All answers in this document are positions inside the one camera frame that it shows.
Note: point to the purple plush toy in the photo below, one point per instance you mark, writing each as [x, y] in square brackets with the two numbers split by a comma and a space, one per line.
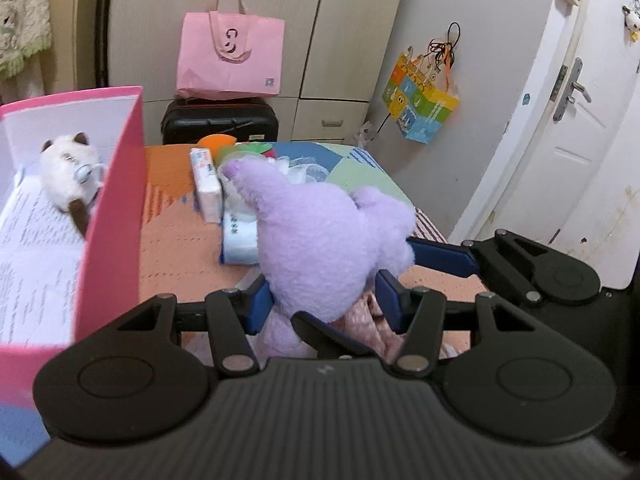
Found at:
[320, 240]

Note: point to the black suitcase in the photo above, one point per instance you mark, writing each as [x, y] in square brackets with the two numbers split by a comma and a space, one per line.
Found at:
[215, 120]

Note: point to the light blue wet wipes packet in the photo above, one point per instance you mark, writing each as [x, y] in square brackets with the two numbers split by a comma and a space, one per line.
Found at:
[240, 240]

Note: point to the orange mango toy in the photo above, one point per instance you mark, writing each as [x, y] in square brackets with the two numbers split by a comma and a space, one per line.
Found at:
[216, 143]

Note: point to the white tissue packet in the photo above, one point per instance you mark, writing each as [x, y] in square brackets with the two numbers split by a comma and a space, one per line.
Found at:
[207, 185]

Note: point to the beige wardrobe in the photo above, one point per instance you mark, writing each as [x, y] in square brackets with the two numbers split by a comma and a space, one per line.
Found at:
[320, 35]

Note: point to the red strawberry plush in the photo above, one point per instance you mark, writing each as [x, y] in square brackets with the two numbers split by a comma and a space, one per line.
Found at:
[260, 150]

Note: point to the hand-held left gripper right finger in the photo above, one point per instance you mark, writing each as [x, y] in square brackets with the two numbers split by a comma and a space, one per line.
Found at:
[391, 305]

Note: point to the black upright frame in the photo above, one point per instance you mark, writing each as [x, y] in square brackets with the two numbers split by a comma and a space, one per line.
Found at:
[102, 25]

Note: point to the cream knit cloth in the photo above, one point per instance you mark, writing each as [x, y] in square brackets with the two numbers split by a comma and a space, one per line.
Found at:
[22, 15]

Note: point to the pink cardboard box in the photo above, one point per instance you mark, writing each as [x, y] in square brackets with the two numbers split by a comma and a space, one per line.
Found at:
[115, 210]

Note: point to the clear plastic bag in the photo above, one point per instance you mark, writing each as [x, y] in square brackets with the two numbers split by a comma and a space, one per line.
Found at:
[302, 171]

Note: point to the white cat plush toy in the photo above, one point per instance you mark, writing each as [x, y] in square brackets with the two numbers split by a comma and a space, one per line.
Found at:
[65, 170]

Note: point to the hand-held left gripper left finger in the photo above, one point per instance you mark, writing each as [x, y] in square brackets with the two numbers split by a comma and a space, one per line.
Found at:
[258, 306]

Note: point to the pink tote bag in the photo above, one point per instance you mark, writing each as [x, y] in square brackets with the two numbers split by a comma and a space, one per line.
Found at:
[235, 55]

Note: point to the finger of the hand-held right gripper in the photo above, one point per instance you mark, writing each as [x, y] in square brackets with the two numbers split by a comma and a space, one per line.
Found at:
[325, 335]
[442, 257]

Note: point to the striped bed sheet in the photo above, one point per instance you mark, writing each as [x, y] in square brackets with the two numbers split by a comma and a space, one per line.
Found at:
[429, 225]

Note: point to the white door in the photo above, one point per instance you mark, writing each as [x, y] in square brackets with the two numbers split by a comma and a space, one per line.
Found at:
[565, 170]

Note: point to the small white plush pendant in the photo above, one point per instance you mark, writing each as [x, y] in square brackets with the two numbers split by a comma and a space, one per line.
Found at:
[632, 21]

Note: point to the patchwork knit blanket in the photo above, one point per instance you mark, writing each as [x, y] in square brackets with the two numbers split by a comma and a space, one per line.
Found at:
[175, 240]

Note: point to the colourful gift bag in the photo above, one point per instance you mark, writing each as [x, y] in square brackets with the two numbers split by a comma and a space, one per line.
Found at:
[420, 100]

